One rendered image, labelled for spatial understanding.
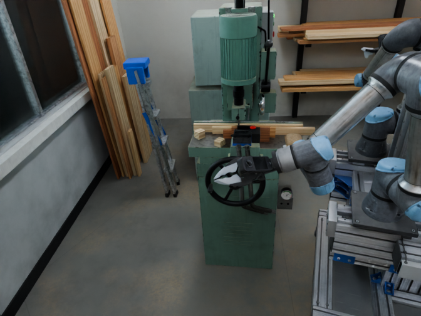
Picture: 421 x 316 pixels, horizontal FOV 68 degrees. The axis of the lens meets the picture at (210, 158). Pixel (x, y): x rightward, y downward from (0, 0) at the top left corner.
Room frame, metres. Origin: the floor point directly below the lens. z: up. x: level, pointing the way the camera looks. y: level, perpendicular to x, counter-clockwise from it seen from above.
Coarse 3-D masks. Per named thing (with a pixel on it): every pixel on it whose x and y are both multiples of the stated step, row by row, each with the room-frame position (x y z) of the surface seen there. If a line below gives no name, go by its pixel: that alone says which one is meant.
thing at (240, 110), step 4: (244, 100) 1.60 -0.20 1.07; (232, 104) 1.56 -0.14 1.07; (244, 104) 1.54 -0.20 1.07; (232, 108) 1.50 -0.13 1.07; (236, 108) 1.50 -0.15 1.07; (240, 108) 1.49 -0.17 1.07; (244, 108) 1.49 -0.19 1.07; (232, 112) 1.50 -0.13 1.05; (236, 112) 1.50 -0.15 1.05; (240, 112) 1.49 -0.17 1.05; (244, 112) 1.49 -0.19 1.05; (232, 116) 1.50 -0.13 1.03; (240, 116) 1.49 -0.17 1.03; (244, 116) 1.49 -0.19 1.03
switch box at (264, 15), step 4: (264, 12) 1.79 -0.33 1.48; (272, 12) 1.78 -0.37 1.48; (264, 16) 1.79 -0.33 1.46; (272, 16) 1.78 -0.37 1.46; (264, 20) 1.79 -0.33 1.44; (272, 20) 1.78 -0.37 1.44; (264, 24) 1.79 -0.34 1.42; (272, 24) 1.78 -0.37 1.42; (264, 28) 1.79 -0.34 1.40; (272, 28) 1.78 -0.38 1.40; (272, 32) 1.78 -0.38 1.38; (272, 36) 1.78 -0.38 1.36; (264, 40) 1.79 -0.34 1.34; (272, 40) 1.79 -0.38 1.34
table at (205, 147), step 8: (192, 136) 1.55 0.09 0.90; (208, 136) 1.53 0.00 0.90; (216, 136) 1.53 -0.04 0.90; (280, 136) 1.48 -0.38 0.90; (192, 144) 1.45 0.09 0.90; (200, 144) 1.44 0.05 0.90; (208, 144) 1.44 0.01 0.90; (264, 144) 1.40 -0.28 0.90; (272, 144) 1.40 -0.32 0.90; (280, 144) 1.39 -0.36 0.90; (192, 152) 1.42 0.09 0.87; (200, 152) 1.41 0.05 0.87; (208, 152) 1.41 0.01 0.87; (216, 152) 1.40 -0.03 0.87; (224, 152) 1.39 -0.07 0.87; (264, 152) 1.36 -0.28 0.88
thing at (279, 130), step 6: (216, 126) 1.57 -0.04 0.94; (222, 126) 1.57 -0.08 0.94; (228, 126) 1.56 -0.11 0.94; (216, 132) 1.55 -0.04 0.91; (222, 132) 1.55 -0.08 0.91; (276, 132) 1.50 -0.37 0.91; (282, 132) 1.50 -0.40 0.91; (288, 132) 1.49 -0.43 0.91; (294, 132) 1.48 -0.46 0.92; (300, 132) 1.48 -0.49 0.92; (306, 132) 1.47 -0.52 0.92; (312, 132) 1.47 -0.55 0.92
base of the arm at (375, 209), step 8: (368, 192) 0.98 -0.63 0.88; (368, 200) 0.95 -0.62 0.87; (376, 200) 0.92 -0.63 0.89; (384, 200) 0.90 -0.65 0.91; (368, 208) 0.93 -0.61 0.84; (376, 208) 0.91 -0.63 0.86; (384, 208) 0.89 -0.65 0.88; (392, 208) 0.88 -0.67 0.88; (376, 216) 0.89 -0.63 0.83; (384, 216) 0.88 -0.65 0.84; (392, 216) 0.87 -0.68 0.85; (400, 216) 0.88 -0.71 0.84
